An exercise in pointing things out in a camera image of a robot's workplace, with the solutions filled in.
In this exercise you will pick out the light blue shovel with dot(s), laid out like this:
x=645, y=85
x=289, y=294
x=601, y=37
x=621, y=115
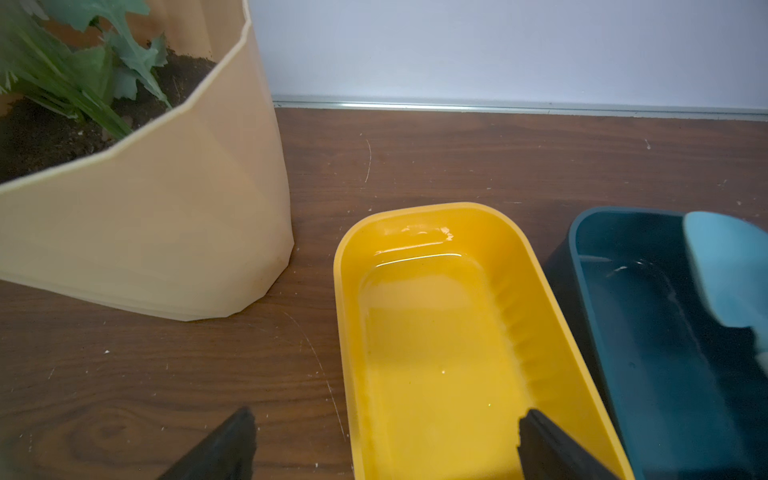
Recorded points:
x=728, y=261

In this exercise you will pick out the dark teal storage box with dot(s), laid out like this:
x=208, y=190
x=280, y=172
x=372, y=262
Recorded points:
x=684, y=392

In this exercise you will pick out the yellow storage box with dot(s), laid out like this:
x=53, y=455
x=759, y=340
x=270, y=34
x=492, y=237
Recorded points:
x=449, y=335

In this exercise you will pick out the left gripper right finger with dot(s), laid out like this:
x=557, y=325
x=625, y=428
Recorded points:
x=547, y=452

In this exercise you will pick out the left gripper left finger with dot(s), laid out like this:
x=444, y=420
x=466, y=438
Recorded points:
x=226, y=453

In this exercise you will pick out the beige flower pot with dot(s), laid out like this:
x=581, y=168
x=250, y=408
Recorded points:
x=187, y=218

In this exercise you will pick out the green plant with white flowers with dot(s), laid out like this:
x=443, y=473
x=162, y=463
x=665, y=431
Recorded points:
x=79, y=83

